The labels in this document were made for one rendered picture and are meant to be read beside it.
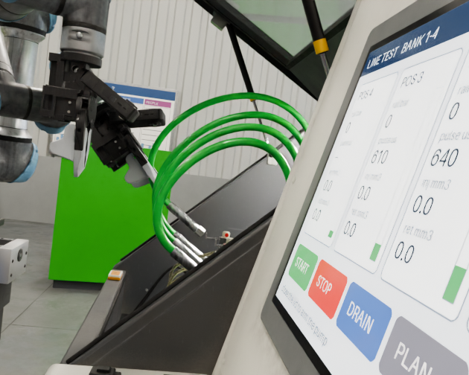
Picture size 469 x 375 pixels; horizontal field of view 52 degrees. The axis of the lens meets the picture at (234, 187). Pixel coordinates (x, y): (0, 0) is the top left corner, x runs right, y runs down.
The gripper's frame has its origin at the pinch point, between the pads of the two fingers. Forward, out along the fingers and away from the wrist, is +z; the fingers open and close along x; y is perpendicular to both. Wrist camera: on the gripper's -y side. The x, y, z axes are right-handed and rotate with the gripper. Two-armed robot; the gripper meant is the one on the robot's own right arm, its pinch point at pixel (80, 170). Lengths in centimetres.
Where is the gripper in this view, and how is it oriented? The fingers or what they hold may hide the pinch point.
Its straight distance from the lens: 91.1
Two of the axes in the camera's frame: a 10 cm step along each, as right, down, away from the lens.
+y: -9.8, -1.2, -1.3
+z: -1.3, 9.9, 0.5
